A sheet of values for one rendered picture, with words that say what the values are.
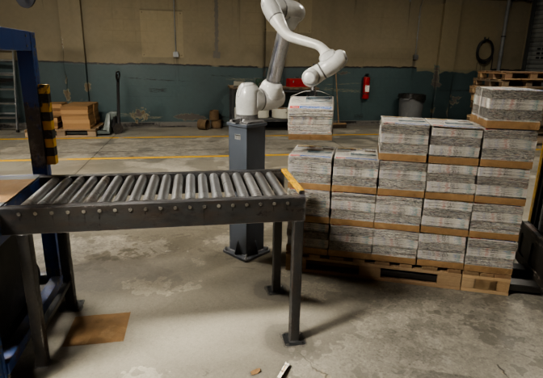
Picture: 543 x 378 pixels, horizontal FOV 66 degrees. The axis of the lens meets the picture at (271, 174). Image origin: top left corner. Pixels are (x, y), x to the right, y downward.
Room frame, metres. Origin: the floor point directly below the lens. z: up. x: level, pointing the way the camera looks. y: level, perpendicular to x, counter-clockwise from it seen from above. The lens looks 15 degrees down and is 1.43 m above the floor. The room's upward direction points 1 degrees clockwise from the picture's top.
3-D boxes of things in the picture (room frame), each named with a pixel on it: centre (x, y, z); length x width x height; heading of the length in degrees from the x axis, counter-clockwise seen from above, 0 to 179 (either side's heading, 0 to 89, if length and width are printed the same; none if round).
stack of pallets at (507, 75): (8.37, -4.68, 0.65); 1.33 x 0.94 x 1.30; 104
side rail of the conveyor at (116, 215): (1.81, 0.50, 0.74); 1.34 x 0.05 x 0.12; 100
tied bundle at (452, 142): (2.67, -1.14, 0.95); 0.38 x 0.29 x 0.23; 168
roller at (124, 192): (2.02, 0.74, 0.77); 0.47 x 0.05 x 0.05; 10
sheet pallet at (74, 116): (7.93, 3.90, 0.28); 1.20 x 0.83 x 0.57; 100
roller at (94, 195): (2.00, 0.87, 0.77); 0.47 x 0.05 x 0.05; 10
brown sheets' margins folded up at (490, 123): (2.61, -1.42, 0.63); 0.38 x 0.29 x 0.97; 168
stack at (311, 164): (2.76, -0.71, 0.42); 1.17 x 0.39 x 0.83; 78
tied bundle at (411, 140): (2.73, -0.85, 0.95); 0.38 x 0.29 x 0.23; 167
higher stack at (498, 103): (2.61, -1.42, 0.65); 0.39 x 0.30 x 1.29; 168
